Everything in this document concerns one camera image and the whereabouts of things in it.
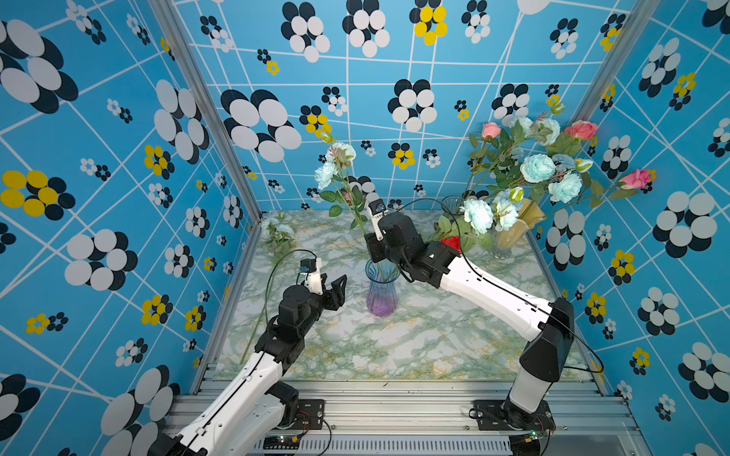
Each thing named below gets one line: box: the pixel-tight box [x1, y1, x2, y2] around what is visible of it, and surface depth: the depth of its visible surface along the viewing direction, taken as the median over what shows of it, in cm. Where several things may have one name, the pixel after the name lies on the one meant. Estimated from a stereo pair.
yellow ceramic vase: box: [496, 197, 547, 250], surface depth 95 cm
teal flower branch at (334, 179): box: [313, 131, 386, 282], surface depth 72 cm
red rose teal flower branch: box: [429, 186, 526, 254], surface depth 61 cm
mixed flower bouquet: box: [459, 103, 657, 235], surface depth 78 cm
